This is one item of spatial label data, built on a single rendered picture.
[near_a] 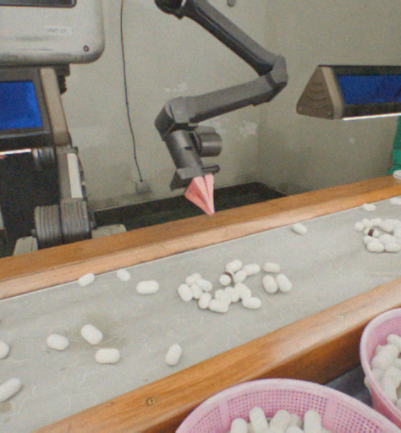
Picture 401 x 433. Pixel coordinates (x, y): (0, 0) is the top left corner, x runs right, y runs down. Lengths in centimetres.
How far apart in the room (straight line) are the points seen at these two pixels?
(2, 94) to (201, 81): 255
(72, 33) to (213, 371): 82
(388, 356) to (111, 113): 232
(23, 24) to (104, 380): 80
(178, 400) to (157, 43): 248
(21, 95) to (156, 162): 244
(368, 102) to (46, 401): 59
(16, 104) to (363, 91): 46
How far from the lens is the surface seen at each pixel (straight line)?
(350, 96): 57
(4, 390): 52
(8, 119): 36
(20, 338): 61
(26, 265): 75
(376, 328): 60
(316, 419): 48
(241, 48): 113
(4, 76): 38
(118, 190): 273
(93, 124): 259
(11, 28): 101
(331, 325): 57
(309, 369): 55
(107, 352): 52
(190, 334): 56
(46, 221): 90
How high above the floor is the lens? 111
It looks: 23 degrees down
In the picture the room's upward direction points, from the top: straight up
